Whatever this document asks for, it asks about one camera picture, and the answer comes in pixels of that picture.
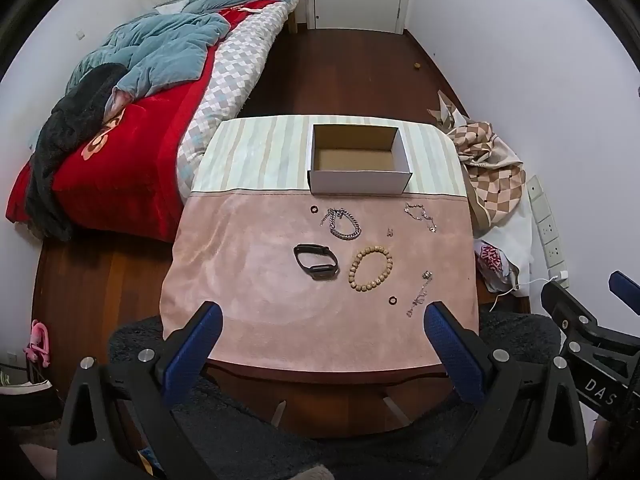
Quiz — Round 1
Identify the silver charm chain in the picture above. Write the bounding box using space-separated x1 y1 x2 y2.
404 270 434 319

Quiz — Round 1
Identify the checkered bed sheet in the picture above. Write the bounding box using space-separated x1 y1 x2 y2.
176 0 298 200

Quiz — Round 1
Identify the thick silver chain bracelet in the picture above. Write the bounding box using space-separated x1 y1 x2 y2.
319 207 362 242

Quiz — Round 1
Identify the pink and striped table cloth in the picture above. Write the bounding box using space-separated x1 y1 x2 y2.
160 115 478 374

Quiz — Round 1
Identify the white cardboard box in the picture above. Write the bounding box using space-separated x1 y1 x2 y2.
307 124 412 196

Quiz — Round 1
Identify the brown checkered cloth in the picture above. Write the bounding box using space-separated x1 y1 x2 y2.
428 91 526 234

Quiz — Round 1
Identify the black smart band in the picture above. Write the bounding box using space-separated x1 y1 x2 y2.
293 244 340 281

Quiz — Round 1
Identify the pink slipper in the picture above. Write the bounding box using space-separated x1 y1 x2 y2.
23 320 50 367

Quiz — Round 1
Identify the blue quilted comforter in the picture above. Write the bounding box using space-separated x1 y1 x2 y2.
64 0 301 111

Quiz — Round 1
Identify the white charging cable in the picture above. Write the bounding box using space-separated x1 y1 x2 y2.
488 270 569 313

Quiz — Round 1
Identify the thin silver flower necklace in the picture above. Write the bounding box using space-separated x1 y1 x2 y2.
402 201 438 234

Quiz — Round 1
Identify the white power strip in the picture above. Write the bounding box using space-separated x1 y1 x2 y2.
526 176 570 288

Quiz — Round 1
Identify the wooden bead bracelet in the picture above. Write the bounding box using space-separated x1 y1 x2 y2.
347 244 394 293

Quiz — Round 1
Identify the red blanket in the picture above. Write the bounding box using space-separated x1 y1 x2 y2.
6 0 277 242

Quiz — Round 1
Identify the black fuzzy blanket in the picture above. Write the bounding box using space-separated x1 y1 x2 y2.
25 63 127 240

